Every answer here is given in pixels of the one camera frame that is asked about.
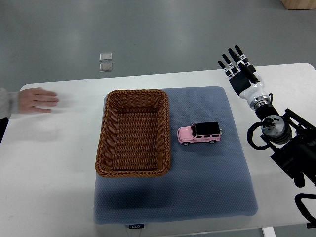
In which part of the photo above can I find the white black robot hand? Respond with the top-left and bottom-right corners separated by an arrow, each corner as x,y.
218,45 -> 269,109

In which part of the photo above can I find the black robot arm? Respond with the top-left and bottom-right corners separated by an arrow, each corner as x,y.
218,45 -> 316,188

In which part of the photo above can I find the grey sleeved forearm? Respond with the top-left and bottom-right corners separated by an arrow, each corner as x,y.
0,88 -> 20,119

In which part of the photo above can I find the pink toy car black roof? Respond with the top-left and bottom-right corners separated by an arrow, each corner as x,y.
177,122 -> 222,146

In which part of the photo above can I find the brown wicker basket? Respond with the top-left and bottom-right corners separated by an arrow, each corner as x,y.
95,89 -> 171,178

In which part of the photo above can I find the person's bare hand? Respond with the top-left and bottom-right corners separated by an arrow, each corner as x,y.
18,87 -> 59,114

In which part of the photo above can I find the wooden box corner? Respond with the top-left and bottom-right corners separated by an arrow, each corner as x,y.
281,0 -> 316,10

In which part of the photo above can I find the blue grey cushion mat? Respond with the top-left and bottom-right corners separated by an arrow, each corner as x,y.
94,86 -> 258,224

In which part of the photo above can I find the upper metal floor plate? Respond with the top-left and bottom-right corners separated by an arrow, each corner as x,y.
99,52 -> 112,62

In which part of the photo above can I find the white table leg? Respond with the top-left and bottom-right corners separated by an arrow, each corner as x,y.
262,227 -> 276,237

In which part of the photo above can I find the black cable loop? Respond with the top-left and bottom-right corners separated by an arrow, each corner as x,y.
294,193 -> 316,228

